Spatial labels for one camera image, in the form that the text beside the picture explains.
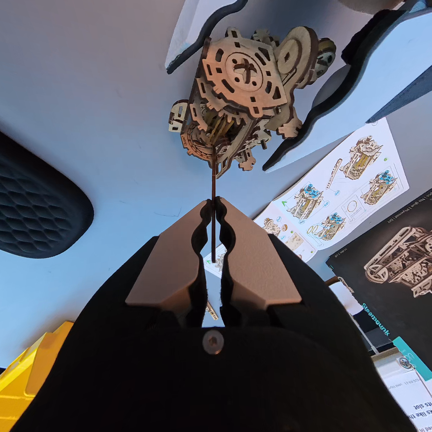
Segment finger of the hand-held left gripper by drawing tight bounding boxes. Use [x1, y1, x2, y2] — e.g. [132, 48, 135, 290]
[263, 8, 432, 173]
[165, 0, 249, 75]

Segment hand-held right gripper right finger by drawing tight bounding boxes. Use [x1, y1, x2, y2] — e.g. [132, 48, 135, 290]
[215, 197, 302, 327]

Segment black office chair seat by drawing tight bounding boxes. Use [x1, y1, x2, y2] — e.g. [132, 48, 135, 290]
[0, 130, 95, 260]

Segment teal card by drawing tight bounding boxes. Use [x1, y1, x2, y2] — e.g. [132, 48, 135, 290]
[392, 336, 432, 372]

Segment white paper sign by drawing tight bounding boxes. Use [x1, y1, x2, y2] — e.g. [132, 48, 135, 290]
[371, 349, 432, 432]

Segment thin wooden model strip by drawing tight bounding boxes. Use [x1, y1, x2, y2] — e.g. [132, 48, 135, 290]
[211, 147, 217, 264]

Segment illustrated instruction booklet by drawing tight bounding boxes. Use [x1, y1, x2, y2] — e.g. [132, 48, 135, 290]
[203, 117, 410, 279]

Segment black model kit box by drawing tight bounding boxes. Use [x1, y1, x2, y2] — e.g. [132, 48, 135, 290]
[326, 188, 432, 353]

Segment clear acrylic sign holder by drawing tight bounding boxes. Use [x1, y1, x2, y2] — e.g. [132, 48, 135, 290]
[398, 355, 432, 385]

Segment yellow box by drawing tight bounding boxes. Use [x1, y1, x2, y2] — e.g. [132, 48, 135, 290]
[0, 321, 75, 432]

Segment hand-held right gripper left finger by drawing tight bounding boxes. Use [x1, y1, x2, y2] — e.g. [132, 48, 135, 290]
[125, 198, 213, 327]

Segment wooden mechanical model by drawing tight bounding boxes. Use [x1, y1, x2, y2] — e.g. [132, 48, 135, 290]
[168, 26, 337, 179]

